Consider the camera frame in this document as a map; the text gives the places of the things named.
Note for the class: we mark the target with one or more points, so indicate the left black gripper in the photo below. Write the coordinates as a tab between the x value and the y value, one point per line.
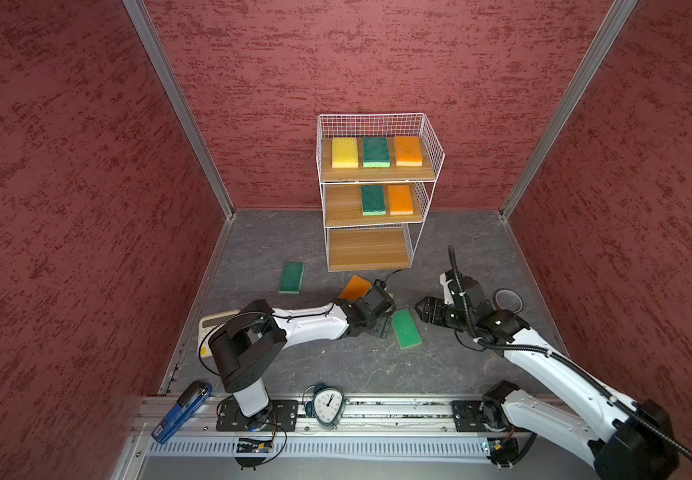
382	325

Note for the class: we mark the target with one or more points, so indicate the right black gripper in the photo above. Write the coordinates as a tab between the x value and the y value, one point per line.
437	304

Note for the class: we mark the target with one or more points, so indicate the light green sponge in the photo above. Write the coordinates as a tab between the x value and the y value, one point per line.
405	329

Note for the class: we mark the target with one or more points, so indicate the dark green sponge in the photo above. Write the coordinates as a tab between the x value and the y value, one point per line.
291	278
376	152
373	200

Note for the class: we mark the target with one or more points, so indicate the orange sponge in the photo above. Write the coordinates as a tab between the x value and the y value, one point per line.
356	288
408	151
401	200

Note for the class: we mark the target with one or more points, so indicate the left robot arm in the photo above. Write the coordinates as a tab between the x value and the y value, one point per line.
246	344

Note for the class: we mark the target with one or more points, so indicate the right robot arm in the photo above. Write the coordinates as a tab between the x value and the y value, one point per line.
619	437

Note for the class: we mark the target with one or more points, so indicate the green analog clock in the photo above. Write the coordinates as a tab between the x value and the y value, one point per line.
326	405

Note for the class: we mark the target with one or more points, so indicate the right circuit board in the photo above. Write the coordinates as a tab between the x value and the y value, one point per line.
503	452

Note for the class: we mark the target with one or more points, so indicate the circuit board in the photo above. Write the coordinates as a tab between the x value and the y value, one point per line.
503	452
255	446

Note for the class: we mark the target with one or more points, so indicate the cream calculator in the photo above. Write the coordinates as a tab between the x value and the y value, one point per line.
209	322

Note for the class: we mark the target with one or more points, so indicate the left circuit board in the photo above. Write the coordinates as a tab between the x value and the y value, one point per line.
255	446

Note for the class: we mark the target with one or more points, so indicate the blue stapler tool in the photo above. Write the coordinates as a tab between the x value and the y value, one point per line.
185	406

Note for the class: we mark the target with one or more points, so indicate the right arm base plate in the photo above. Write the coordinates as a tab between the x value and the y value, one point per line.
472	415

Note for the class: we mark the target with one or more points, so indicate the white wire wooden shelf rack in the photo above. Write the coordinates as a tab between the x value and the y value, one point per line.
356	242

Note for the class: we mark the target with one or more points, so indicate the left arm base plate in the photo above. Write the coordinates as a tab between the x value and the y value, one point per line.
277	415

